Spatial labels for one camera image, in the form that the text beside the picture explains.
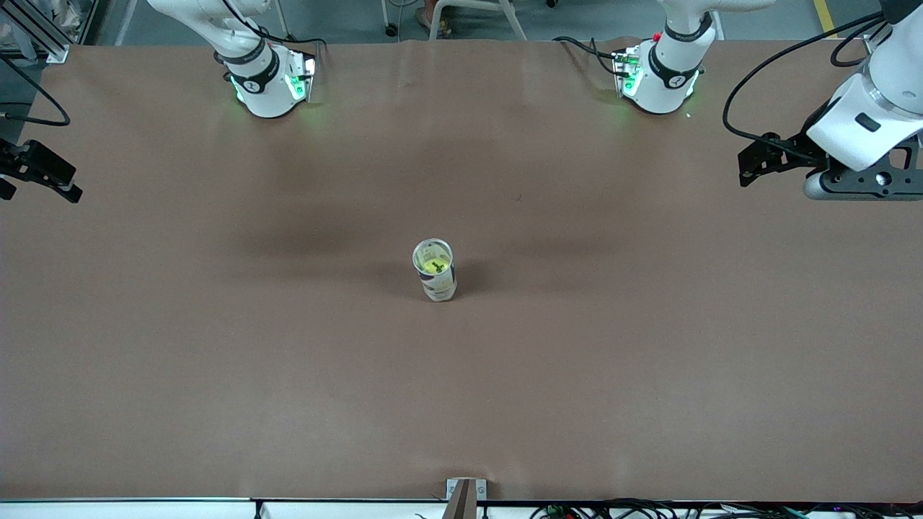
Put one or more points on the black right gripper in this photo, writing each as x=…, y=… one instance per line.
x=16, y=163

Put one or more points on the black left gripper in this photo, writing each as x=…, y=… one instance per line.
x=795, y=150

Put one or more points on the yellow Wilson tennis ball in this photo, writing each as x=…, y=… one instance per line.
x=435, y=266

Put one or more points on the blue white Wilson ball can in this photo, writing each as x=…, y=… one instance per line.
x=440, y=292

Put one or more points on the foot in sandal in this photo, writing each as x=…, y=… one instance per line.
x=433, y=18

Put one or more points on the black caster wheel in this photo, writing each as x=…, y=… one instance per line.
x=392, y=30

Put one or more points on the brown table cover sheet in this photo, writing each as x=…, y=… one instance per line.
x=461, y=396

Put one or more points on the white stool frame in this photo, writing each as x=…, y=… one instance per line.
x=515, y=20

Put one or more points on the grey metal table bracket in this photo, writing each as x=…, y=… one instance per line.
x=465, y=497

